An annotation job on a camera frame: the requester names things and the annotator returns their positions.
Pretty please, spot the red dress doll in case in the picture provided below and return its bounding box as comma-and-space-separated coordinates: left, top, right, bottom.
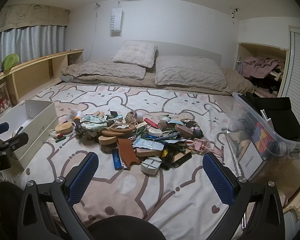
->
0, 84, 11, 117

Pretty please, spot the jute twine ball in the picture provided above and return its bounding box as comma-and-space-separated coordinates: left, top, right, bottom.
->
125, 111, 136, 124

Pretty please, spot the blue lighter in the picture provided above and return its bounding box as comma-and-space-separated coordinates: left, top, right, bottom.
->
111, 148, 123, 170

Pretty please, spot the fluffy cream pillow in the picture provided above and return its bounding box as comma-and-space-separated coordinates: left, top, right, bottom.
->
113, 40, 158, 68

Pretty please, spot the beige folded quilt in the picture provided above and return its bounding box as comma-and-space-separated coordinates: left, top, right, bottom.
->
61, 60, 146, 80

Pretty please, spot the green plush toy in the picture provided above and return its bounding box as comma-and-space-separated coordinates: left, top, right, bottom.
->
1, 53, 20, 72

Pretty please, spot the clear plastic storage bin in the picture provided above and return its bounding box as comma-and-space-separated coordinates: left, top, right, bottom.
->
226, 93, 300, 180

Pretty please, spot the white Chanel box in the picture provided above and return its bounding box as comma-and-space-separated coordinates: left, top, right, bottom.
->
239, 142, 263, 179

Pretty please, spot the oval wooden box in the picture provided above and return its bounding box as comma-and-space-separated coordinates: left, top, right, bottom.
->
55, 122, 74, 134

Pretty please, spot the round cork block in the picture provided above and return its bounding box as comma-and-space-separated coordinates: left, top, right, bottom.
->
98, 135, 117, 146

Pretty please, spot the beige printed curtain valance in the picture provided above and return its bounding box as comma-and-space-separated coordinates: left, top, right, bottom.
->
0, 3, 70, 33

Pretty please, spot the pile of clothes in closet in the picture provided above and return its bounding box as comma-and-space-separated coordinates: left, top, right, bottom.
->
235, 56, 285, 98

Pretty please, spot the wooden bedside shelf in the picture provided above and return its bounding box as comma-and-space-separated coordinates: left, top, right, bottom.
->
0, 49, 84, 117

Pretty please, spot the pink phone holder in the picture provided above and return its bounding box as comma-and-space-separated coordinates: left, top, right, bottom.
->
186, 138, 223, 157

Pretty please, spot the white grey plastic gadget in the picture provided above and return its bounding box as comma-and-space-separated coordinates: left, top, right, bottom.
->
141, 157, 162, 176

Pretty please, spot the beige quilted pillow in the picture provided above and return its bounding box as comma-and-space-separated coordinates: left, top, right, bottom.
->
155, 56, 228, 92

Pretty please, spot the brown leather sleeve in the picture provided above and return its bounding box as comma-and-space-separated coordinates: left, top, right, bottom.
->
117, 138, 140, 169

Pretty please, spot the green clothespin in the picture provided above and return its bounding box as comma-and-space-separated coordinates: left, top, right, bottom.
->
55, 136, 66, 143

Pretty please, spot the white louvered closet door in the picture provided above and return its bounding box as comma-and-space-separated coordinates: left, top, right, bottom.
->
282, 27, 300, 108

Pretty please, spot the white storage box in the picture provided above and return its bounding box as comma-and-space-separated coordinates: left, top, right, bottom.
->
0, 100, 59, 170

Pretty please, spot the floral fabric pouch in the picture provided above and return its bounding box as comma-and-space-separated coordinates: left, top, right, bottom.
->
80, 115, 108, 131

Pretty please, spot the black lighter with gold text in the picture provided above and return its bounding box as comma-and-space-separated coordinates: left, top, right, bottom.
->
172, 152, 192, 168

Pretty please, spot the grey blue curtain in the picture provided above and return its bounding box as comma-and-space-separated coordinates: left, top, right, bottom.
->
0, 25, 66, 64

